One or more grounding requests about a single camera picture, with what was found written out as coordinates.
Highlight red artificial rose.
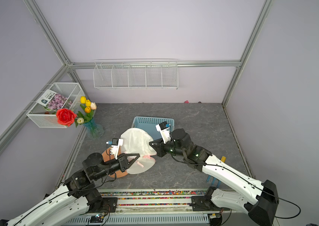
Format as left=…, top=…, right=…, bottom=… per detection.
left=56, top=108, right=77, bottom=127

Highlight white mesh laundry bag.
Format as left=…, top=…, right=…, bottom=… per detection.
left=120, top=128, right=157, bottom=175

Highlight tulip bouquet in vase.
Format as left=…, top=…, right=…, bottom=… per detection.
left=75, top=96, right=104, bottom=138

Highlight white wire corner basket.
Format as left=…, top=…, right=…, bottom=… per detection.
left=27, top=82, right=85, bottom=128

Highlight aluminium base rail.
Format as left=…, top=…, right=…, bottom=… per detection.
left=30, top=188, right=280, bottom=226

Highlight orange mesh laundry bag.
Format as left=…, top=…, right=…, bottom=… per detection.
left=102, top=147, right=128, bottom=179

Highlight light blue plastic basket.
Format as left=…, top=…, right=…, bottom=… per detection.
left=132, top=116, right=174, bottom=140

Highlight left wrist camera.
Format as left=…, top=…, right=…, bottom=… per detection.
left=106, top=138, right=124, bottom=159

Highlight long white wire shelf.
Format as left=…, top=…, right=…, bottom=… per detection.
left=93, top=58, right=179, bottom=89

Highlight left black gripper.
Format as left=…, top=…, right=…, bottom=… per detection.
left=93, top=153, right=140, bottom=180

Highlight purple flower packet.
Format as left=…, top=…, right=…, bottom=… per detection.
left=36, top=89, right=73, bottom=111

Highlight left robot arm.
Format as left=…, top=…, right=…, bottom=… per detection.
left=0, top=153, right=140, bottom=226

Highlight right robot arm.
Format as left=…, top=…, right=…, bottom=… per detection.
left=149, top=129, right=282, bottom=226

